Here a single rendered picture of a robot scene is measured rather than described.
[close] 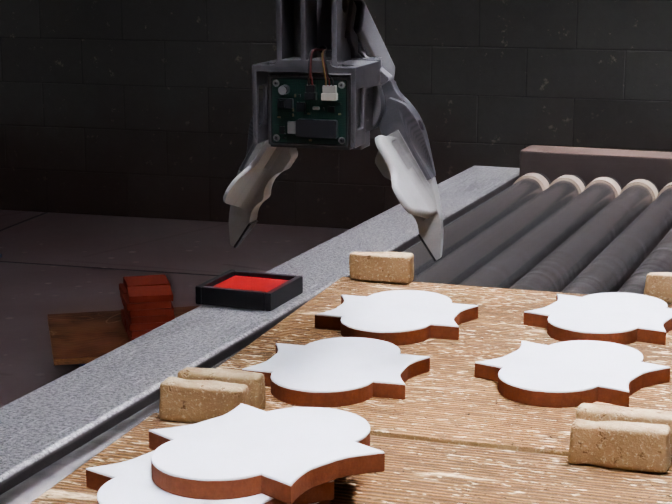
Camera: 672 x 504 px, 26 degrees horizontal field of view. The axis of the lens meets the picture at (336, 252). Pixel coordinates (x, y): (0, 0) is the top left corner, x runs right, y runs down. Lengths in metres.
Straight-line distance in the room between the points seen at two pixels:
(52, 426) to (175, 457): 0.25
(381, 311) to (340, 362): 0.15
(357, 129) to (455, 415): 0.20
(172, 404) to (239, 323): 0.33
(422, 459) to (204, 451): 0.15
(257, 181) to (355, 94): 0.13
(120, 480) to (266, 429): 0.09
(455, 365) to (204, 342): 0.24
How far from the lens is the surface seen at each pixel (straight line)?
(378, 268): 1.33
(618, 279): 1.51
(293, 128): 0.95
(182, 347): 1.21
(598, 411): 0.91
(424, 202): 0.99
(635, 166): 2.06
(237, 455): 0.80
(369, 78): 0.96
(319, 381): 1.00
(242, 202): 1.03
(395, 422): 0.96
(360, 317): 1.17
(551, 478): 0.87
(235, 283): 1.37
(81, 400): 1.09
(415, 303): 1.21
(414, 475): 0.87
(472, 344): 1.14
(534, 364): 1.05
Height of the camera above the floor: 1.25
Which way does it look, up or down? 12 degrees down
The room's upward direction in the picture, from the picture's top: straight up
